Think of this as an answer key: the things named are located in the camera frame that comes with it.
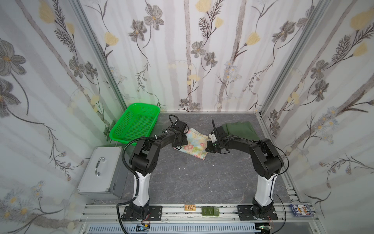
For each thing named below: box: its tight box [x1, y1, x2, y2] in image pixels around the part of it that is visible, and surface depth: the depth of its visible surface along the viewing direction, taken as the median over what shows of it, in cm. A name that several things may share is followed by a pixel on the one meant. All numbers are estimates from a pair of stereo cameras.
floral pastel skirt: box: [171, 127, 209, 160], surface depth 100 cm
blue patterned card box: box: [289, 203, 315, 217], surface depth 75 cm
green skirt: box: [221, 121, 261, 141], surface depth 110 cm
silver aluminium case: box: [76, 146, 129, 199], surface depth 73 cm
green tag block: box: [201, 206, 220, 217], surface depth 75 cm
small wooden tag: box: [184, 204, 196, 212], surface depth 76 cm
